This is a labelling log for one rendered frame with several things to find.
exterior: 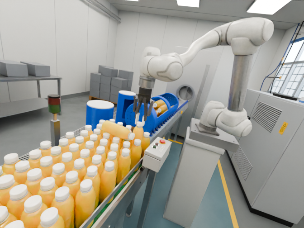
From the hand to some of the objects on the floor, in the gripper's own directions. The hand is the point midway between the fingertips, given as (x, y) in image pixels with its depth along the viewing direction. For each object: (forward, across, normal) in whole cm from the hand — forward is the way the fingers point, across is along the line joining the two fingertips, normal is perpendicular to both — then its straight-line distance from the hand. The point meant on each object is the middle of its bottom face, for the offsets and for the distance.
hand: (140, 119), depth 86 cm
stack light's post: (+121, +49, +20) cm, 132 cm away
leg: (+121, +6, -221) cm, 252 cm away
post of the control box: (+121, -16, +2) cm, 122 cm away
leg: (+121, +6, -25) cm, 124 cm away
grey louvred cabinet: (+121, -135, -217) cm, 283 cm away
